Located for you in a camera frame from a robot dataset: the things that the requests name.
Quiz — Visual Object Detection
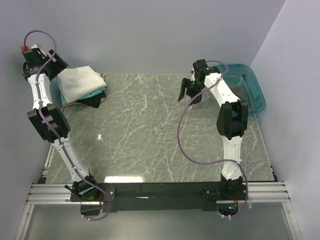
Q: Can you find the white printed t shirt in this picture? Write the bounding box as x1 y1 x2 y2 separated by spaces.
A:
56 65 107 103

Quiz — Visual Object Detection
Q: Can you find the black base beam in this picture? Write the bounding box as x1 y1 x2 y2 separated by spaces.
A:
69 181 251 213

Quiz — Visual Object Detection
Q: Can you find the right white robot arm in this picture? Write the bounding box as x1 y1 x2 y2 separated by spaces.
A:
178 59 249 194

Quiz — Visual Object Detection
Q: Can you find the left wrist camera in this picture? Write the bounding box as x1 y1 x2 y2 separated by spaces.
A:
22 43 41 52

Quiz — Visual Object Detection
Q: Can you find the aluminium frame rail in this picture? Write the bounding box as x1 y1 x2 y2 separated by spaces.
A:
26 146 72 205

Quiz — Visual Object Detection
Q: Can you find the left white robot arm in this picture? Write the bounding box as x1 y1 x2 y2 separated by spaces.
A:
22 46 100 202

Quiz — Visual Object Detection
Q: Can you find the teal folded t shirt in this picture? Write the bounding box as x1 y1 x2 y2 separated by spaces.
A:
61 71 107 105

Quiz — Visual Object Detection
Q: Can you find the black folded t shirt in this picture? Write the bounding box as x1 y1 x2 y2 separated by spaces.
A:
76 91 106 108

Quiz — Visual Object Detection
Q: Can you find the grey t shirt in bin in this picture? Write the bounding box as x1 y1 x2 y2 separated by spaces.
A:
229 86 253 111

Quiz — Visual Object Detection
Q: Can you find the teal plastic bin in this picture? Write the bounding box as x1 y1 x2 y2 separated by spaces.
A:
216 63 266 116

